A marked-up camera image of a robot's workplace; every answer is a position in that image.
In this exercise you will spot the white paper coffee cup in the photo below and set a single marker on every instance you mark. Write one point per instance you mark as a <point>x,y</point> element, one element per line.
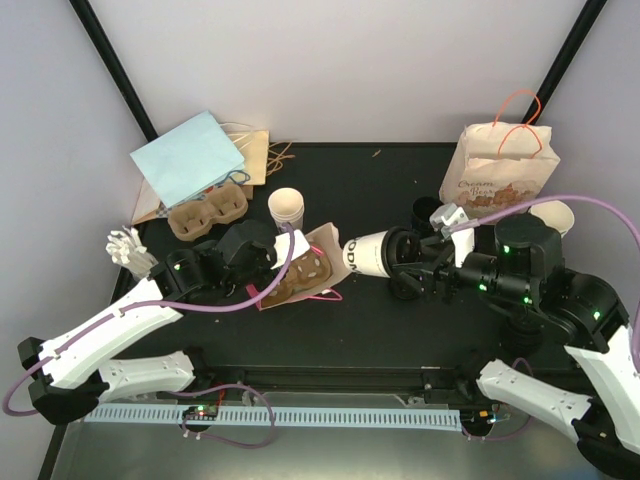
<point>364,255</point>

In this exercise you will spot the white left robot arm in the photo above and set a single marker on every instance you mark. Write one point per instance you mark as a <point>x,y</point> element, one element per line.
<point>69,376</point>

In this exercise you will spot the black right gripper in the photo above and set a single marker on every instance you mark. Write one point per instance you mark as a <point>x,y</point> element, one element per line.
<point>433,272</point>

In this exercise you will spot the small stack paper cups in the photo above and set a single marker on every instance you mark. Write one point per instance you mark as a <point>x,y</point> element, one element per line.
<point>286,205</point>

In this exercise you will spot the cream paper bag pink sides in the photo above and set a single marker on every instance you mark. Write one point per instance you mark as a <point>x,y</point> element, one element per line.
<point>324,240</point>

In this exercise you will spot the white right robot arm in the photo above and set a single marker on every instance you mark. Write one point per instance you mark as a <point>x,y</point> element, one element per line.
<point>527,280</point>

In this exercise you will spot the brown pulp cup carrier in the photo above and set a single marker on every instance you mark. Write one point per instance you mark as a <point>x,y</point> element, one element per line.
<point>305,273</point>

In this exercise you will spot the black lid stacks right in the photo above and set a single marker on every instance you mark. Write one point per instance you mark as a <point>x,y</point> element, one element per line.
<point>520,340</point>

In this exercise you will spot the black coffee cup lid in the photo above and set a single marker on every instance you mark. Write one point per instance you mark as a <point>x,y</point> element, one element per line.
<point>399,246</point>

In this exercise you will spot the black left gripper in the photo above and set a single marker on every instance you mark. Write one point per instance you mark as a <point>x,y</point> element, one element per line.
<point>268,281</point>

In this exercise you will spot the light blue paper bag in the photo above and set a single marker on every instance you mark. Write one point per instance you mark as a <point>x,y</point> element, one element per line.
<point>188,159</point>

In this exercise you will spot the brown kraft paper bag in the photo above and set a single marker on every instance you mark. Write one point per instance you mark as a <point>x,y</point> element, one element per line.
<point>262,157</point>

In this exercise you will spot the tall stack paper cups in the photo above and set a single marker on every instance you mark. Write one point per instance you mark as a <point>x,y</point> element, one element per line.
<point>555,214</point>

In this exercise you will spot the stacked pulp cup carriers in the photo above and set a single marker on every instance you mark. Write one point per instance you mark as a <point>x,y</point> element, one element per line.
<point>194,219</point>

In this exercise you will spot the black lid stack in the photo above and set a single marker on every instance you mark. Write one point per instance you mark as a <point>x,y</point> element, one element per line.
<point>422,209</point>

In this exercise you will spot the Cream Bear printed paper bag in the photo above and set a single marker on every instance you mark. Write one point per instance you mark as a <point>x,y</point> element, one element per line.
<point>498,165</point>

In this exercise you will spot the patterned flat paper bag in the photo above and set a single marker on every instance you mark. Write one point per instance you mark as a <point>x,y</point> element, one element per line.
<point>148,206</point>

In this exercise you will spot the light blue slotted cable duct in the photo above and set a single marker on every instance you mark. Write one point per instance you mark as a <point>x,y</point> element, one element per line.
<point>309,417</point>

